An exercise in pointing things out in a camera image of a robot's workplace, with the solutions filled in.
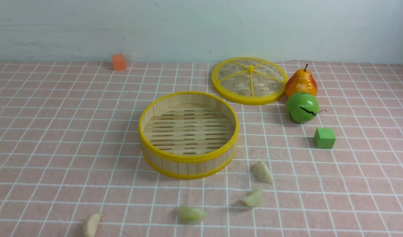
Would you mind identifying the pale greenish dumpling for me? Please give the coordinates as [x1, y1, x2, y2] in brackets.
[176, 205, 208, 225]

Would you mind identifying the yellow-rimmed bamboo steamer tray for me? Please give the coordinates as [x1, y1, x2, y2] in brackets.
[138, 92, 239, 179]

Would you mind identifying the yellow-rimmed woven steamer lid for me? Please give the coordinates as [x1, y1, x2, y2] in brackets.
[211, 57, 289, 106]

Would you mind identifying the orange foam cube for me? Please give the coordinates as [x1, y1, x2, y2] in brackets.
[111, 54, 127, 71]

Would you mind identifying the green toy apple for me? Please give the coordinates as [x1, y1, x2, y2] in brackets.
[286, 92, 327, 123]

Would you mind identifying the orange yellow toy pear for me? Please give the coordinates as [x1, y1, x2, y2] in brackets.
[284, 64, 318, 98]

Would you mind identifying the green foam cube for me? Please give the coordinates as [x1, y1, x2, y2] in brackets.
[313, 127, 336, 149]

